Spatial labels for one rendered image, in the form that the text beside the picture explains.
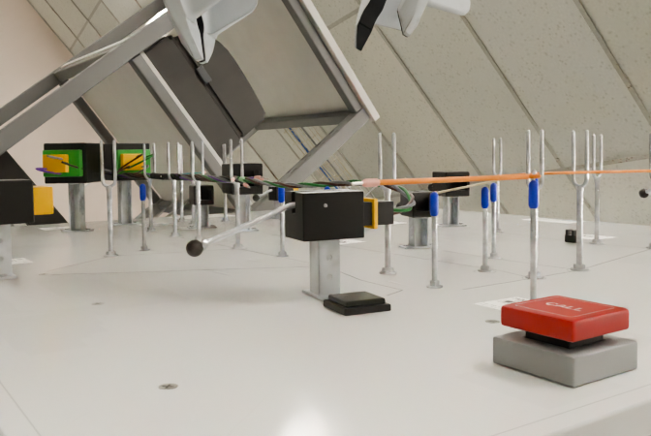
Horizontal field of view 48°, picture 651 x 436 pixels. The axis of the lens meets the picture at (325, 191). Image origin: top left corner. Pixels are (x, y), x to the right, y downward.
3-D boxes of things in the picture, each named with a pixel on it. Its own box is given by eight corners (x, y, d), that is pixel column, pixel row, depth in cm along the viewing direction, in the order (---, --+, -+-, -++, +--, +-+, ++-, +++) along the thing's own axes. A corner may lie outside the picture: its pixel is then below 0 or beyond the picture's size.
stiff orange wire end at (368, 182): (346, 187, 47) (345, 178, 47) (532, 179, 56) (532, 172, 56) (356, 188, 46) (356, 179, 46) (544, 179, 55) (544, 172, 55)
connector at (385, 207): (330, 224, 64) (330, 201, 64) (378, 221, 66) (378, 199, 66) (348, 227, 61) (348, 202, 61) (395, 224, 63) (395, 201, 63)
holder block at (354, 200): (285, 236, 63) (284, 190, 63) (343, 233, 65) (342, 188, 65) (303, 241, 59) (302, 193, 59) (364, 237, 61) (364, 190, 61)
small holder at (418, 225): (415, 240, 100) (415, 188, 100) (442, 248, 91) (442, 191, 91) (384, 241, 99) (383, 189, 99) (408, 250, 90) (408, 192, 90)
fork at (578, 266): (593, 270, 73) (594, 130, 73) (581, 271, 72) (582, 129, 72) (576, 267, 75) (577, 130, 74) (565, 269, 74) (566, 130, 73)
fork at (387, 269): (384, 275, 72) (382, 132, 71) (375, 272, 74) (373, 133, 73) (400, 273, 73) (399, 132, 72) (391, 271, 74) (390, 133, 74)
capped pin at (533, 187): (519, 308, 56) (519, 169, 56) (529, 305, 57) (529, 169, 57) (538, 311, 55) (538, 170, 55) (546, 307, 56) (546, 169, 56)
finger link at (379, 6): (398, 73, 69) (449, -16, 67) (347, 44, 67) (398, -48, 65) (387, 66, 72) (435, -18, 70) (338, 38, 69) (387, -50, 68)
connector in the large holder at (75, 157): (83, 175, 114) (82, 149, 114) (76, 176, 111) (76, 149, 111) (46, 176, 114) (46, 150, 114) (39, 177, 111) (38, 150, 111)
